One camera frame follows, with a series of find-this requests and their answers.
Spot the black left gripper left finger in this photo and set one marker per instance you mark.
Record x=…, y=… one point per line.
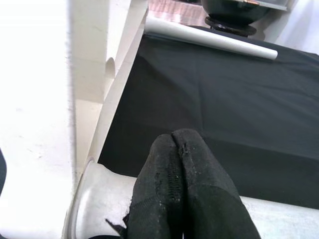
x=157, y=194

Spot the white plastic table leg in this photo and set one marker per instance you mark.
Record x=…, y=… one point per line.
x=99, y=194
x=211, y=38

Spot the black bowl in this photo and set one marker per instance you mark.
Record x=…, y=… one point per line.
x=234, y=10

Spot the cream plastic children table top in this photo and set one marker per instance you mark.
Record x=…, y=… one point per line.
x=37, y=87

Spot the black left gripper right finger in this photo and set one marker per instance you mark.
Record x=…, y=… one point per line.
x=211, y=199

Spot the black tablecloth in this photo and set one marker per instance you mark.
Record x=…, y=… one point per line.
x=224, y=104

